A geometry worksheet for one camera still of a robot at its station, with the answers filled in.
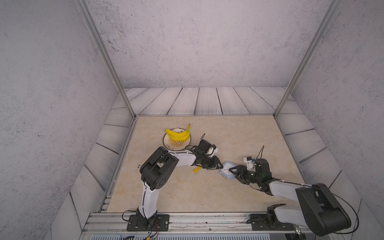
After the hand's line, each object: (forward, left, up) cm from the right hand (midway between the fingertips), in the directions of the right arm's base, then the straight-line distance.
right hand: (232, 172), depth 86 cm
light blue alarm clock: (+1, +3, -2) cm, 4 cm away
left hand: (+2, +4, 0) cm, 5 cm away
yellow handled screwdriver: (+3, +20, -3) cm, 20 cm away
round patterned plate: (+20, +35, -3) cm, 40 cm away
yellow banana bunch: (+25, +33, 0) cm, 41 cm away
